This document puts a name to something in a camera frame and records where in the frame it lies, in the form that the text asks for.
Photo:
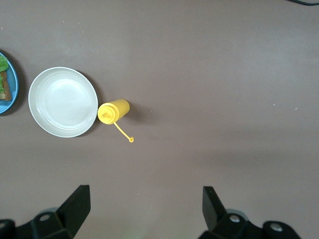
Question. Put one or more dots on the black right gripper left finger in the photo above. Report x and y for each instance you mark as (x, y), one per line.
(73, 211)

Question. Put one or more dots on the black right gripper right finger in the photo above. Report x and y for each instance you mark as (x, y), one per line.
(214, 209)

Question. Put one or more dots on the yellow mustard squeeze bottle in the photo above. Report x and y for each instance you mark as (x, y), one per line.
(114, 110)

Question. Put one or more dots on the brown bread slice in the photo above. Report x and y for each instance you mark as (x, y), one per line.
(6, 87)

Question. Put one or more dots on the green lettuce leaf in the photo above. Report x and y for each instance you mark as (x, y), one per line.
(3, 64)

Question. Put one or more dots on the beige plate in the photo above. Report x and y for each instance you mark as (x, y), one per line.
(63, 102)

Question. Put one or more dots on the blue plate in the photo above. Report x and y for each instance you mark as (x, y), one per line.
(11, 99)

